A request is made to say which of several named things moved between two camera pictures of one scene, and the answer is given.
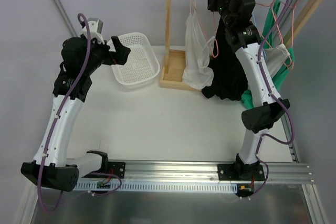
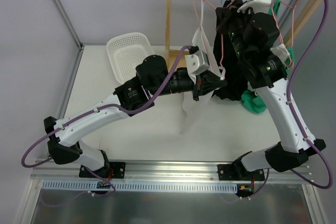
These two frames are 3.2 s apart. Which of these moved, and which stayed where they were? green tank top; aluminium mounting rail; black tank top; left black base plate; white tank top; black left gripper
Moved: black left gripper; white tank top
Stayed: aluminium mounting rail; black tank top; left black base plate; green tank top
